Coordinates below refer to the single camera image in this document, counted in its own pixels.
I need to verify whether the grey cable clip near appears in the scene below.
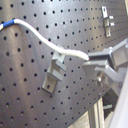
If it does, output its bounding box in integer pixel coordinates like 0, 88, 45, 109
42, 51, 66, 93

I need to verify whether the aluminium frame profile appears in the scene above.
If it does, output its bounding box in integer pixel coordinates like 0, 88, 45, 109
88, 99, 105, 128

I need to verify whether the grey cable clip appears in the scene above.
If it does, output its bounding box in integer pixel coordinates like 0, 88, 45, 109
42, 51, 66, 93
101, 6, 115, 37

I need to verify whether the grey cable clip far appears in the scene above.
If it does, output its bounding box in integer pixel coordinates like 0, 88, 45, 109
101, 6, 115, 37

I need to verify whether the white braided cable blue band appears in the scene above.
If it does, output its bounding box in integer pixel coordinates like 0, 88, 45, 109
0, 19, 89, 61

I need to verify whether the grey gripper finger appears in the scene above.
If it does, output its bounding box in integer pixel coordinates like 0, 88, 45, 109
81, 60, 128, 98
89, 38, 128, 69

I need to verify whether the black perforated pegboard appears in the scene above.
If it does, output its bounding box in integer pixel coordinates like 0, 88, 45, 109
0, 0, 128, 128

